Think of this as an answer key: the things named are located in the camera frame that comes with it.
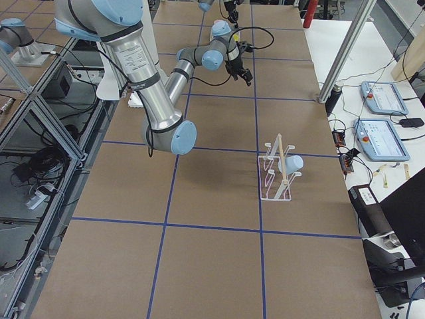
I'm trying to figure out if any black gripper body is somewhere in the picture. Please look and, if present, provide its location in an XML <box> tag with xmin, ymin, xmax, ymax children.
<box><xmin>225</xmin><ymin>41</ymin><xmax>253</xmax><ymax>86</ymax></box>
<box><xmin>224</xmin><ymin>0</ymin><xmax>240</xmax><ymax>23</ymax></box>

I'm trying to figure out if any cream plastic tray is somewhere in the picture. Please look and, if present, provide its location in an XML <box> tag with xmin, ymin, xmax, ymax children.
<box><xmin>209</xmin><ymin>29</ymin><xmax>241</xmax><ymax>41</ymax></box>

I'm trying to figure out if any white wire cup rack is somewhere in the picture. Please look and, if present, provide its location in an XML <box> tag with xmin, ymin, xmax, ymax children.
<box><xmin>257</xmin><ymin>134</ymin><xmax>302</xmax><ymax>201</ymax></box>

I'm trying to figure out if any black braided right cable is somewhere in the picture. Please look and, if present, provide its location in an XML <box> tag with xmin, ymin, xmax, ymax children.
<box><xmin>191</xmin><ymin>27</ymin><xmax>276</xmax><ymax>86</ymax></box>

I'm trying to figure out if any aluminium frame post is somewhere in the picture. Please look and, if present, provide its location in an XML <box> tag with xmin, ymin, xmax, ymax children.
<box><xmin>317</xmin><ymin>0</ymin><xmax>377</xmax><ymax>104</ymax></box>

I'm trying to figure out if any black water bottle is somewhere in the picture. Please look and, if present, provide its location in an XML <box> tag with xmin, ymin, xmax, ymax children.
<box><xmin>325</xmin><ymin>82</ymin><xmax>343</xmax><ymax>117</ymax></box>

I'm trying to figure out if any blue teach pendant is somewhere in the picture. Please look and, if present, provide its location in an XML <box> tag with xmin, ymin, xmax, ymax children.
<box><xmin>353</xmin><ymin>118</ymin><xmax>410</xmax><ymax>162</ymax></box>
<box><xmin>361</xmin><ymin>81</ymin><xmax>408</xmax><ymax>115</ymax></box>

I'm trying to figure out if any near blue teach pendant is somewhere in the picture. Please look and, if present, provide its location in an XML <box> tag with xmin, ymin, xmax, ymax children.
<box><xmin>353</xmin><ymin>118</ymin><xmax>410</xmax><ymax>162</ymax></box>

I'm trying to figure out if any red fire extinguisher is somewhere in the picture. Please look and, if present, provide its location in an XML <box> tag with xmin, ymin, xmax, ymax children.
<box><xmin>303</xmin><ymin>0</ymin><xmax>319</xmax><ymax>29</ymax></box>

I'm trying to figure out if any light blue plastic cup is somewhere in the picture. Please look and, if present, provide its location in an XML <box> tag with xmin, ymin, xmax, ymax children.
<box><xmin>285</xmin><ymin>156</ymin><xmax>304</xmax><ymax>175</ymax></box>

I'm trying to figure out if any far blue teach pendant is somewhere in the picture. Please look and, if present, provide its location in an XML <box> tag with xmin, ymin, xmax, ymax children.
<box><xmin>361</xmin><ymin>81</ymin><xmax>408</xmax><ymax>115</ymax></box>

